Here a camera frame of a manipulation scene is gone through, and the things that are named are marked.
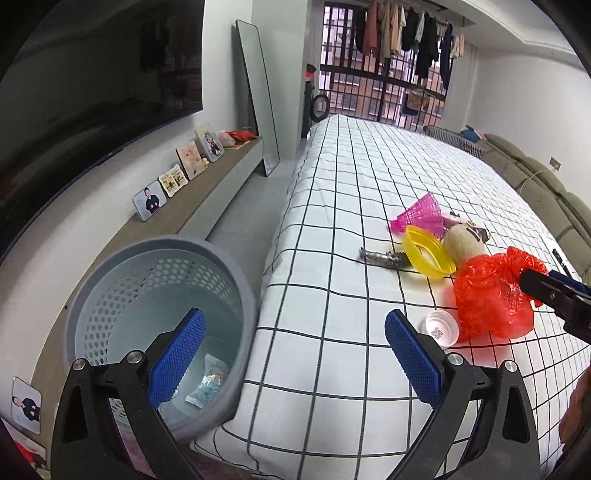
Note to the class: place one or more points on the wall socket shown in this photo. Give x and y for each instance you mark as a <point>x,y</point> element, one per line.
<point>555,164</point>

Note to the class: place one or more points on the tall leaning mirror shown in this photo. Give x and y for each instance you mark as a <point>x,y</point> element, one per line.
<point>258,92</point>

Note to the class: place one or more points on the bed with checked white sheet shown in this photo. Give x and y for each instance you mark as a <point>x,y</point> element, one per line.
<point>369,175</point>

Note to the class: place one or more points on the couple photo panel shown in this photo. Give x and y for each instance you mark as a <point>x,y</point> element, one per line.
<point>210,143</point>

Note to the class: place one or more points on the small clear snack packet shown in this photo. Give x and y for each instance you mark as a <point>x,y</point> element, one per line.
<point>216,367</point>

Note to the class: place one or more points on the red plastic bag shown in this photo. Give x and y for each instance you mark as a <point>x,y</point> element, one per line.
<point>489,295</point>

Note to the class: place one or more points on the black upright stand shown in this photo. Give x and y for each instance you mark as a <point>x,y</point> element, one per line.
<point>307,92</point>

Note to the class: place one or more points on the pink plush toy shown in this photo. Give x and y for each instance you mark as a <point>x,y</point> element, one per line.
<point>225,138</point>

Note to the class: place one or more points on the dark window grille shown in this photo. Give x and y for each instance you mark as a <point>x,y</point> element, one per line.
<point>341,87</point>

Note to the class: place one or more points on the cream scalloped photo frame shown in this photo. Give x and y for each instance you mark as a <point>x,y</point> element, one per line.
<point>173,181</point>

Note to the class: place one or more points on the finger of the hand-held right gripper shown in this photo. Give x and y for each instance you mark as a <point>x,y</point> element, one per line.
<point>554,295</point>
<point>570,282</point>

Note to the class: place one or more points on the row of hanging clothes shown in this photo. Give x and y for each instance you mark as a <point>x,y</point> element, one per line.
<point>392,27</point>

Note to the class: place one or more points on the wooden-top low cabinet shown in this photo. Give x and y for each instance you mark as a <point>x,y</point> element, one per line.
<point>198,203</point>

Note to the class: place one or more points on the tan flat board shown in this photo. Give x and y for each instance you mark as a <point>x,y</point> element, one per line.
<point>240,144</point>

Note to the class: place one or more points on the blue cloth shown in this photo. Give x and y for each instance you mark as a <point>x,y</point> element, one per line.
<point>471,134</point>

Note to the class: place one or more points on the olive padded headboard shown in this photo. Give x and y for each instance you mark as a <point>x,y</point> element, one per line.
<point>545,194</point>

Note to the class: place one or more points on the small white lid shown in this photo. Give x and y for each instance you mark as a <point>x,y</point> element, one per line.
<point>438,327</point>

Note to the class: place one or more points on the person's right forearm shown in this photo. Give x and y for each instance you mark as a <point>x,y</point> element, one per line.
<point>577,415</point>

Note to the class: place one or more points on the silver grey wrapper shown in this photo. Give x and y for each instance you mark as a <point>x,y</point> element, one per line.
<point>381,257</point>

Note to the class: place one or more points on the red folded cloth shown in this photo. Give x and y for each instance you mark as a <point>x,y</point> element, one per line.
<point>242,135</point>

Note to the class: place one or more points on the dark suit photo plaque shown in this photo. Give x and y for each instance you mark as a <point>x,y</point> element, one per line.
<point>150,201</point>
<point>27,406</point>

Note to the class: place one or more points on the grey perforated trash basket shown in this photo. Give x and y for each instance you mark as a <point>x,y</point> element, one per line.
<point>115,286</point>

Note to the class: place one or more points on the pink mesh shuttlecock cone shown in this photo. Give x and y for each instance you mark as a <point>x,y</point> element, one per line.
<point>420,212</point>

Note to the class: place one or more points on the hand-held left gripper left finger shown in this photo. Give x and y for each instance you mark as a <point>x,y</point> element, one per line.
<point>178,355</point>

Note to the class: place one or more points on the houndstooth pillow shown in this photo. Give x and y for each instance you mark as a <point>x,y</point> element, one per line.
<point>450,138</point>

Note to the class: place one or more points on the wooden baby photo panel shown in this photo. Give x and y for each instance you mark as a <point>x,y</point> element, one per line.
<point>190,160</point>

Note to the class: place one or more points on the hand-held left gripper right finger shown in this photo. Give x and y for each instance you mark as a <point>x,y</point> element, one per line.
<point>413,355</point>

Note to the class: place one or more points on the large black television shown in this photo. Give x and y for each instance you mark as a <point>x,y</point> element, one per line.
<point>92,92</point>

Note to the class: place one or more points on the clear plastic packet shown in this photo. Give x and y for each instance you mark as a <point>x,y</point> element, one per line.
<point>203,392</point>

